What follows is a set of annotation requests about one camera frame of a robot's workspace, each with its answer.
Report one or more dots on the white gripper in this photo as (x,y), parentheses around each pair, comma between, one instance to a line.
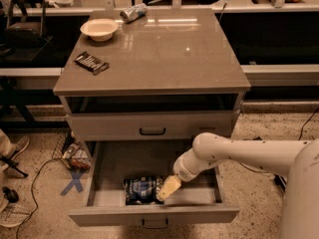
(181,170)

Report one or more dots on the blue chip bag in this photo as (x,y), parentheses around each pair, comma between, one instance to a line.
(143,190)

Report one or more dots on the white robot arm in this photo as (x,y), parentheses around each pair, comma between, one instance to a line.
(297,160)

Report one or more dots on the open grey drawer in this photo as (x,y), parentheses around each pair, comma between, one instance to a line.
(199,201)

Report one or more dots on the closed grey drawer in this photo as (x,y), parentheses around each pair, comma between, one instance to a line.
(161,125)

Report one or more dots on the grey drawer cabinet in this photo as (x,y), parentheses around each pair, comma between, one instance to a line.
(168,61)

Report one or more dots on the blue tape cross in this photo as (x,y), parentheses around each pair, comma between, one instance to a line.
(74,182)

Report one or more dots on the black snack bar packet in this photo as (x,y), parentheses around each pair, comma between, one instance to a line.
(91,63)

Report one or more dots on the white sneaker lower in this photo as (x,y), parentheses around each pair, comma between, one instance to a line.
(13,215)

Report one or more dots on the grey sneaker upper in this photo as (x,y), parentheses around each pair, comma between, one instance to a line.
(10,150)

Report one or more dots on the white bowl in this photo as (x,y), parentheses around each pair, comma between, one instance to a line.
(100,30)

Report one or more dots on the silver soda can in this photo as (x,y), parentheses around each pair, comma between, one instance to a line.
(133,13)

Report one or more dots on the black chair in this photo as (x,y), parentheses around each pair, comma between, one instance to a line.
(26,39)

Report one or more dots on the wire basket with snacks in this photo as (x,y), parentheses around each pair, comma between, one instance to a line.
(70,151)

